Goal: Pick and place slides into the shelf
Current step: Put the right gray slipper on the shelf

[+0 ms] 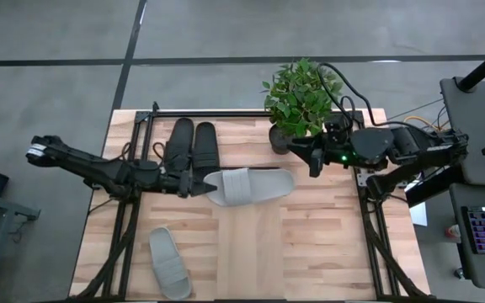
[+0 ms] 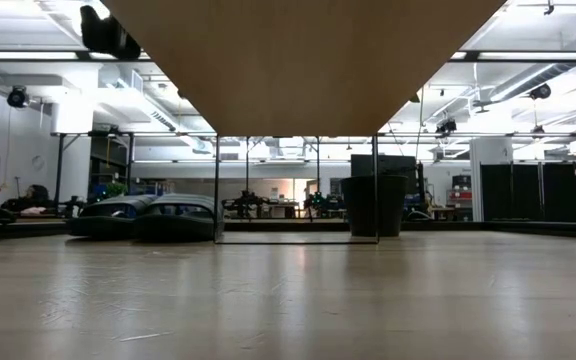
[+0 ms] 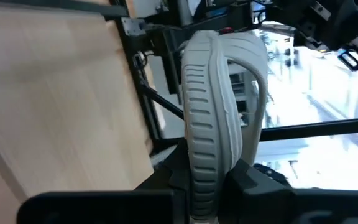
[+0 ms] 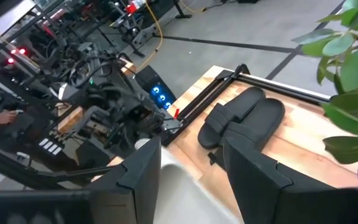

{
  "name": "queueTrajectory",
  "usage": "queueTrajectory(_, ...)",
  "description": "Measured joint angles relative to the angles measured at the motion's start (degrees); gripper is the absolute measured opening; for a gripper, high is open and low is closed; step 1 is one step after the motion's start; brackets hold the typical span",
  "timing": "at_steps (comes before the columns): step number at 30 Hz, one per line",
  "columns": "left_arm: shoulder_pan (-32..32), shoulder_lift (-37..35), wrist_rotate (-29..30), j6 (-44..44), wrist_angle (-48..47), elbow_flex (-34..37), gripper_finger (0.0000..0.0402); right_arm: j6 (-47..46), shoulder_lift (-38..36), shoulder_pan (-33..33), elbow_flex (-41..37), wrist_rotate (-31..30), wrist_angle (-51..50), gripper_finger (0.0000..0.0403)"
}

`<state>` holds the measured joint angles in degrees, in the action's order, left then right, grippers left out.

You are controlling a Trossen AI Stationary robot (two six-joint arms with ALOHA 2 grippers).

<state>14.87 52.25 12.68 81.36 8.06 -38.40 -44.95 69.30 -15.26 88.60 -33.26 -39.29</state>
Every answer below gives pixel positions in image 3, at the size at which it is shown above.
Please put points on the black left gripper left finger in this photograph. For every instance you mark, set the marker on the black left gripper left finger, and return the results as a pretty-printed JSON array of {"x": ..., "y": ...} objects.
[{"x": 179, "y": 177}]

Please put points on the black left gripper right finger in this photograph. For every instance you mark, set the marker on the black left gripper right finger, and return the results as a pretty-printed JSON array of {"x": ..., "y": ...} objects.
[{"x": 253, "y": 199}]

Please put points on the grey slide sandal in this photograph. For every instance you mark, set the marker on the grey slide sandal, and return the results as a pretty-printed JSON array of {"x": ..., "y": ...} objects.
[{"x": 207, "y": 109}]

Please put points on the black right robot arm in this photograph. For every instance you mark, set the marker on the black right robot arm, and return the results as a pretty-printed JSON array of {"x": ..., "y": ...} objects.
[{"x": 337, "y": 21}]

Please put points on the red emergency stop button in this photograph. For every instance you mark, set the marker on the red emergency stop button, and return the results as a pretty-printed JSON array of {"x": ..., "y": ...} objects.
[{"x": 227, "y": 30}]

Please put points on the wooden shelf with black frame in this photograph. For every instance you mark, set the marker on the wooden shelf with black frame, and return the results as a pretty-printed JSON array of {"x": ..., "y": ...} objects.
[{"x": 57, "y": 93}]

